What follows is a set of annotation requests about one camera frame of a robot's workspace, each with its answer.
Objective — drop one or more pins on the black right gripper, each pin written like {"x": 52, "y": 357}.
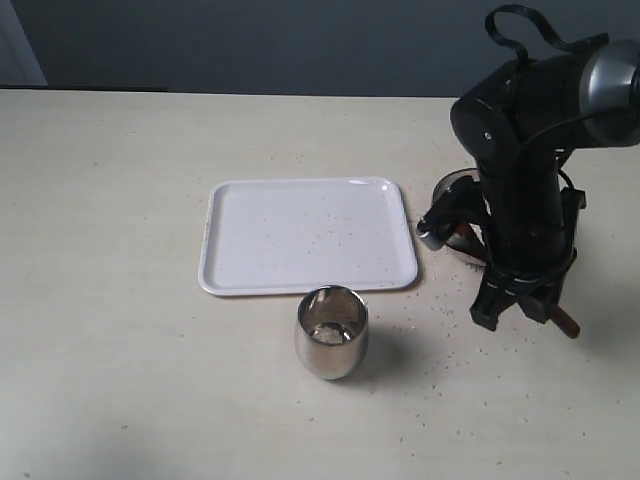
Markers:
{"x": 529, "y": 234}

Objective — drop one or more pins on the brown wooden spoon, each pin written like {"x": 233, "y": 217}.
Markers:
{"x": 538, "y": 298}

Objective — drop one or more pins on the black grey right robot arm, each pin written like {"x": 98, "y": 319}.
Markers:
{"x": 577, "y": 100}

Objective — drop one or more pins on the steel bowl of rice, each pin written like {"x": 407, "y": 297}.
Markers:
{"x": 465, "y": 244}

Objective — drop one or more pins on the shiny metal cup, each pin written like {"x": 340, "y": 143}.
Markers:
{"x": 331, "y": 332}

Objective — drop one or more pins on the white rectangular tray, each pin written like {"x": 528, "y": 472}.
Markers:
{"x": 291, "y": 236}

